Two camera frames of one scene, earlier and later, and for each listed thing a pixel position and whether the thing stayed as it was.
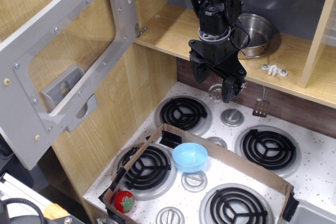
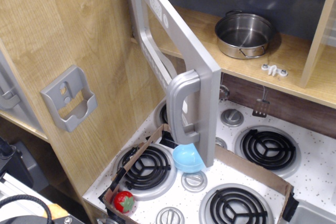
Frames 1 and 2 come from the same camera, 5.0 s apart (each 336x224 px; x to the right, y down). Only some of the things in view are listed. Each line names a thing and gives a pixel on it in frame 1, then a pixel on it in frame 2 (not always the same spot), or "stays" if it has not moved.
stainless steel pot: (262, 31) stays
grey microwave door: (52, 67) to (193, 85)
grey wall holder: (53, 93) stays
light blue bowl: (189, 157) stays
